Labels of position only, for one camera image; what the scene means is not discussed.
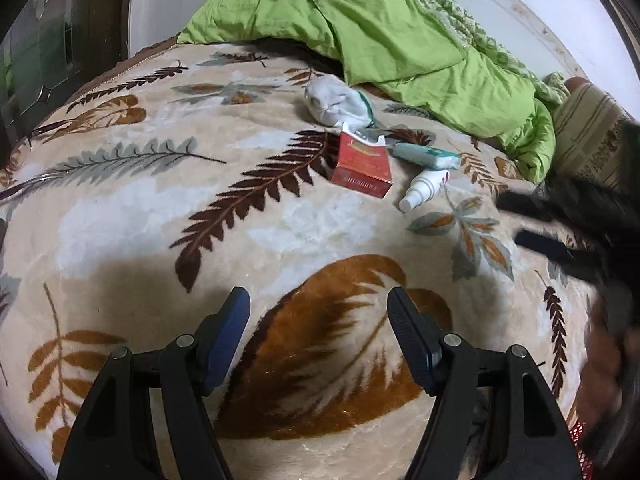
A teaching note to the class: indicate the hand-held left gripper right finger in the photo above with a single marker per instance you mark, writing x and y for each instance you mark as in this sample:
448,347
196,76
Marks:
407,340

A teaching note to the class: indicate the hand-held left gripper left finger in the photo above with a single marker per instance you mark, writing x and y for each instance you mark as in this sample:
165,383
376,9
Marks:
230,330

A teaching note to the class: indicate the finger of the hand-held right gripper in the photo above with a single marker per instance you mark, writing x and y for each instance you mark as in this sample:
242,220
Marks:
550,252
530,205

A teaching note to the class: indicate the black plastic bag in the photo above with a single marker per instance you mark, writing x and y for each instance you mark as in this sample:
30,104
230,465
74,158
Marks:
600,195

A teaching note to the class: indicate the person's right hand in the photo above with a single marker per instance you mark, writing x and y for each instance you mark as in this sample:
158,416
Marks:
602,370

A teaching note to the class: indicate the striped pillow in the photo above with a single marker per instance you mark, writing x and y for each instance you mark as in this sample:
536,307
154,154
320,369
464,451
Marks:
585,125

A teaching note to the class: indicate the white spray bottle red label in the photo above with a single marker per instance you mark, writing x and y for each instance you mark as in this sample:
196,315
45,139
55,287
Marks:
422,190

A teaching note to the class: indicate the green white tube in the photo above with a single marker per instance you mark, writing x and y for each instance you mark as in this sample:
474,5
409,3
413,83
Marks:
425,156

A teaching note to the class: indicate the leaf-print blanket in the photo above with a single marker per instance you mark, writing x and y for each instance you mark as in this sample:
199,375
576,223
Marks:
150,220

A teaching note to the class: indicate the red cigarette box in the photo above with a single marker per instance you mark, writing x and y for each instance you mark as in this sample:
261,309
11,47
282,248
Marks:
362,170

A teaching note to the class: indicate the green quilt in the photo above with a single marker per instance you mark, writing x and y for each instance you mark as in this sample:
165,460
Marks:
400,35

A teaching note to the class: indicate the white grey sock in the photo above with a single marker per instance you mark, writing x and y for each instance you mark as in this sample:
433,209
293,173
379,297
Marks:
330,100

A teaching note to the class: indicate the wooden wardrobe glass door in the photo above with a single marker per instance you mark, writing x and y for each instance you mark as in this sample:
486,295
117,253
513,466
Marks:
45,50

